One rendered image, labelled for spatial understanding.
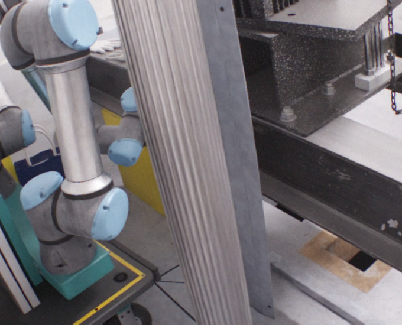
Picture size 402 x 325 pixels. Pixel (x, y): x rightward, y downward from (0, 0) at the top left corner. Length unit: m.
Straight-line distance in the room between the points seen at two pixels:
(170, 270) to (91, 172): 0.85
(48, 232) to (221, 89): 0.52
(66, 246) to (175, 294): 0.63
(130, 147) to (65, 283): 0.37
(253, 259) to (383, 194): 0.47
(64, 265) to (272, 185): 0.62
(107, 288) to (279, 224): 0.82
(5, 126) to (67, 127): 0.62
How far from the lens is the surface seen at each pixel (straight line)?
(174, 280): 1.81
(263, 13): 1.26
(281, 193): 1.42
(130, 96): 1.27
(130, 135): 1.22
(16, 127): 1.61
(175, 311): 1.70
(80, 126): 1.02
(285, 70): 1.28
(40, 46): 0.99
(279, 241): 1.89
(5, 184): 1.66
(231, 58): 1.12
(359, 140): 1.18
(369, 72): 1.38
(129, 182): 2.28
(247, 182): 1.29
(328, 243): 1.87
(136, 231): 2.09
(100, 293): 1.40
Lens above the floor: 1.27
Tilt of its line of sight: 32 degrees down
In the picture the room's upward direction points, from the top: 12 degrees counter-clockwise
